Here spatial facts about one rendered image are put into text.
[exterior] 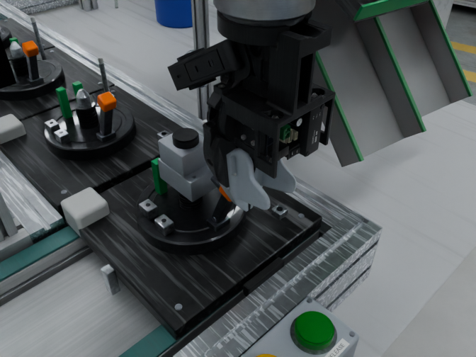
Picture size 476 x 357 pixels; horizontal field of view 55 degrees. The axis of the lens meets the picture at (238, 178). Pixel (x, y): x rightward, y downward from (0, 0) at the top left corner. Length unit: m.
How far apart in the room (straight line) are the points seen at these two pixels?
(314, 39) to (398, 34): 0.50
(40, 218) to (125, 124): 0.20
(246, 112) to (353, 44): 0.40
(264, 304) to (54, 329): 0.24
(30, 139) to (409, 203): 0.63
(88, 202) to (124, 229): 0.06
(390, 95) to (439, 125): 0.34
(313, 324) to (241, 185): 0.16
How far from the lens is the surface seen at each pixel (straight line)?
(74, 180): 0.68
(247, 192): 0.43
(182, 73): 0.43
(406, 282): 0.70
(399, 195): 0.83
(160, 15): 1.47
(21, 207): 0.68
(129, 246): 0.57
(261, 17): 0.32
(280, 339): 0.49
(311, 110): 0.37
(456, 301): 0.71
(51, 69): 0.96
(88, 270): 0.63
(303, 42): 0.32
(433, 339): 0.66
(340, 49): 0.71
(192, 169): 0.52
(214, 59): 0.38
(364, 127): 0.69
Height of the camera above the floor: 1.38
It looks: 39 degrees down
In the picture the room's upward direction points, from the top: straight up
